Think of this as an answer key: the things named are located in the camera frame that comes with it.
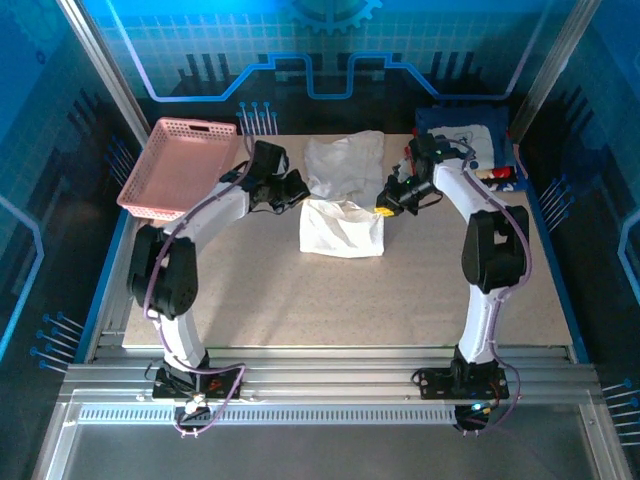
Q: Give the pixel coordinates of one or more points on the white t-shirt with black print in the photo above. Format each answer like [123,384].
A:
[345,230]

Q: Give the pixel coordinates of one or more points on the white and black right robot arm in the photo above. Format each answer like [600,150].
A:
[457,190]

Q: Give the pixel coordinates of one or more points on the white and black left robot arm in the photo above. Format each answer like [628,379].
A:
[220,205]

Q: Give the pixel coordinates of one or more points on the blue t-shirt with white pattern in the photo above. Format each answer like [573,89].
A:
[510,186]

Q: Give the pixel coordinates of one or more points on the navy t-shirt with white print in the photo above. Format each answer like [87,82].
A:
[492,130]

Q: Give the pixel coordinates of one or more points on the pink perforated plastic basket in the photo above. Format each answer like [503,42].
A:
[175,165]

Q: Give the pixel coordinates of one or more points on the blue table edge strip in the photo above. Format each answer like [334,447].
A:
[102,285]
[553,260]

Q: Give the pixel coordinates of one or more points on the grey metal panel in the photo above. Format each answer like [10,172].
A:
[325,455]

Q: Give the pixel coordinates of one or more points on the long aluminium frame rail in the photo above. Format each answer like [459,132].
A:
[325,375]

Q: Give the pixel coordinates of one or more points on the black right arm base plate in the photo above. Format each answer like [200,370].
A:
[440,385]

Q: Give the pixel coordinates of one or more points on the aluminium frame post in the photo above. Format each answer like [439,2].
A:
[105,75]
[555,65]

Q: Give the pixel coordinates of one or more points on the short aluminium side rail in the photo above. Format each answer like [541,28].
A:
[112,320]

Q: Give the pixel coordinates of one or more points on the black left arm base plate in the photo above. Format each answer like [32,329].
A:
[170,387]

